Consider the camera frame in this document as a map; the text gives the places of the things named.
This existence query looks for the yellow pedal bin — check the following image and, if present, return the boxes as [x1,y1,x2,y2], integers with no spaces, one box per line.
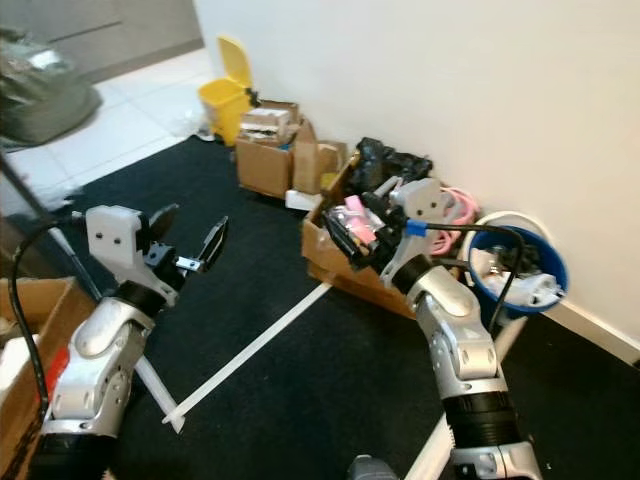
[198,37,257,147]

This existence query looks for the pink packets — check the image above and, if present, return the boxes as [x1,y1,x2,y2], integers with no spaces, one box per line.
[325,195,386,251]

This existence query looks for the large open cardboard box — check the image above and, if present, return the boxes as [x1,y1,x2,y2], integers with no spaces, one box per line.
[302,160,461,321]

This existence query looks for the black plastic bag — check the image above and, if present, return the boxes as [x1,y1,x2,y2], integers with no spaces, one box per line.
[350,138,434,197]

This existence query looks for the flat white board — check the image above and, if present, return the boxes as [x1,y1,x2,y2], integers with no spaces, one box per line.
[285,189,327,212]

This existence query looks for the folded cardboard piece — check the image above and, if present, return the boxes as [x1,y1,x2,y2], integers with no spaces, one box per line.
[292,140,349,197]

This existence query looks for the small filled cardboard box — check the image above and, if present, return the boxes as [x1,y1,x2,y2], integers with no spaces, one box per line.
[236,100,317,199]

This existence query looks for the long white floor tape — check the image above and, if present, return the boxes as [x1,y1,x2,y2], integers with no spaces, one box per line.
[165,283,333,433]

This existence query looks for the black floor carpet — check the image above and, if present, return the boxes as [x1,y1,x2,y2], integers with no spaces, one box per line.
[60,135,640,480]

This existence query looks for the grey green sack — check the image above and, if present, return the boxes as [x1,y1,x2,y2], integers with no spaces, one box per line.
[0,30,102,149]

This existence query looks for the round blue bucket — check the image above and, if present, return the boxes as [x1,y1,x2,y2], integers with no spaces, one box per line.
[468,211,569,319]

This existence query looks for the cardboard box with red print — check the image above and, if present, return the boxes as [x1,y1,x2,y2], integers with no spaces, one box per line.
[0,277,77,480]

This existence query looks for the grey cabinet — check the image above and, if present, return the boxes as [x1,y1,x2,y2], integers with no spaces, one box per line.
[0,0,206,83]

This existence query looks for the grey robot foot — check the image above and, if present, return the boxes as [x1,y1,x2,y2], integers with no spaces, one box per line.
[350,455,403,480]

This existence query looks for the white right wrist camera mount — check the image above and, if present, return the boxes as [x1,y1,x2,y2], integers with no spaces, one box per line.
[390,178,453,286]

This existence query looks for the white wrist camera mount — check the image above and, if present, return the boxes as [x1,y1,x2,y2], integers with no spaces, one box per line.
[390,178,453,286]
[85,205,161,296]

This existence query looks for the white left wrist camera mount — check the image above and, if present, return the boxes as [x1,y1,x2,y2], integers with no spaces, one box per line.
[85,205,161,296]

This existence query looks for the pink coiled cable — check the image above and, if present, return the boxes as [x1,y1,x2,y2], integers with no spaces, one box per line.
[428,187,483,257]

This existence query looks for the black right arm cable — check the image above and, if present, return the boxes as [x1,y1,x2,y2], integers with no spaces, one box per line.
[445,222,527,331]

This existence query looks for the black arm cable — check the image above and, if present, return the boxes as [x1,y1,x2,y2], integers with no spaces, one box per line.
[445,222,527,331]
[10,215,89,401]

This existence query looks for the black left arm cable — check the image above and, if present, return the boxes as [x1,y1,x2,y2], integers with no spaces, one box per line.
[10,215,89,401]

